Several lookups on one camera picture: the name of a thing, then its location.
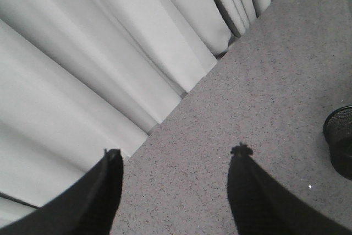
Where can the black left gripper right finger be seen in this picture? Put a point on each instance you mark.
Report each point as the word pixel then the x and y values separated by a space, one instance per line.
pixel 260 205

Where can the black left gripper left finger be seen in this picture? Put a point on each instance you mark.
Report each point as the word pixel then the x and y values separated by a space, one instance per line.
pixel 87 207

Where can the black mesh pen bucket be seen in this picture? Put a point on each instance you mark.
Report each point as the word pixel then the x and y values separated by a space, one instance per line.
pixel 337 133

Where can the grey pleated curtain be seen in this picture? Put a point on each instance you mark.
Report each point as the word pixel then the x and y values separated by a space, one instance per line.
pixel 81 76

